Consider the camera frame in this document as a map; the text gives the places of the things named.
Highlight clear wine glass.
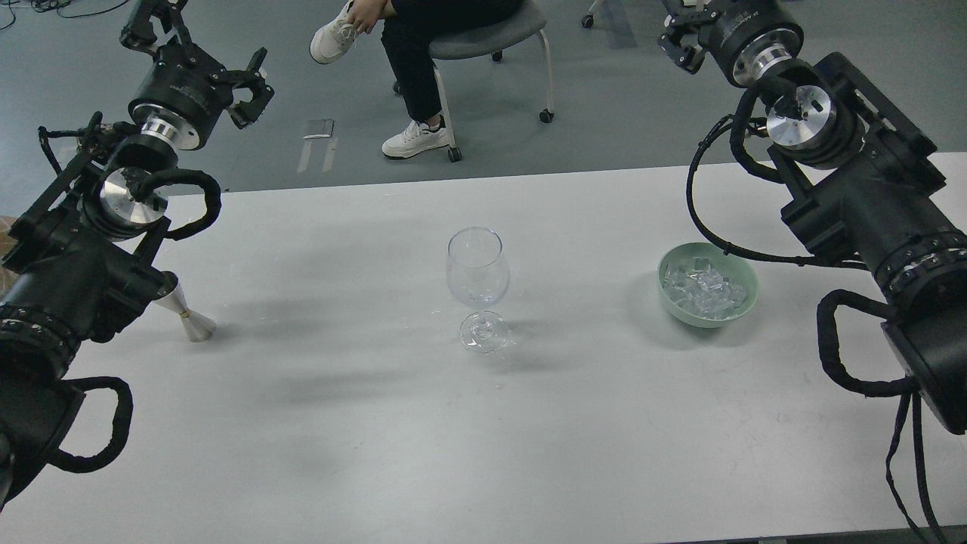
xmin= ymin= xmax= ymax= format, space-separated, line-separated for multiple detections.
xmin=446 ymin=227 xmax=510 ymax=354

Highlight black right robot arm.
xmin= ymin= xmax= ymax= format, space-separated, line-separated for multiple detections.
xmin=657 ymin=1 xmax=966 ymax=543

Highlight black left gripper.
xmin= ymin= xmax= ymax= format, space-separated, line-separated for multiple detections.
xmin=120 ymin=1 xmax=275 ymax=150

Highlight chair castor leg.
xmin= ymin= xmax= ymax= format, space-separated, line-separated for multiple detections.
xmin=580 ymin=0 xmax=604 ymax=29

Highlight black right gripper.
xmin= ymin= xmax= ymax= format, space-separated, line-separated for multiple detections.
xmin=657 ymin=1 xmax=805 ymax=88

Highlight seated person in black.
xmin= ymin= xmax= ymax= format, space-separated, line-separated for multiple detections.
xmin=310 ymin=1 xmax=522 ymax=159

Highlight green bowl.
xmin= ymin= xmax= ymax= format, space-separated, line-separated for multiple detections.
xmin=657 ymin=243 xmax=759 ymax=329

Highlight grey chair with castors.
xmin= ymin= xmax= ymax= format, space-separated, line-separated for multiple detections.
xmin=396 ymin=1 xmax=551 ymax=162

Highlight beige checked sofa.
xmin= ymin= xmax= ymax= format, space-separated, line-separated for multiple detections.
xmin=0 ymin=215 xmax=19 ymax=298

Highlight pile of ice cubes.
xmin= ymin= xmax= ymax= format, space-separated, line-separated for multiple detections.
xmin=662 ymin=258 xmax=749 ymax=320

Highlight steel cocktail jigger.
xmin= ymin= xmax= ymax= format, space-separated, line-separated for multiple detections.
xmin=153 ymin=271 xmax=218 ymax=343

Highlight grey floor socket plate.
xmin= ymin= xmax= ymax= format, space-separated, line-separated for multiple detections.
xmin=301 ymin=118 xmax=335 ymax=139

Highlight black cables on floor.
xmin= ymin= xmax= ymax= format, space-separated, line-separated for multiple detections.
xmin=0 ymin=0 xmax=131 ymax=31

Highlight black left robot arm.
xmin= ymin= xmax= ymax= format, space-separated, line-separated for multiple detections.
xmin=1 ymin=1 xmax=275 ymax=503

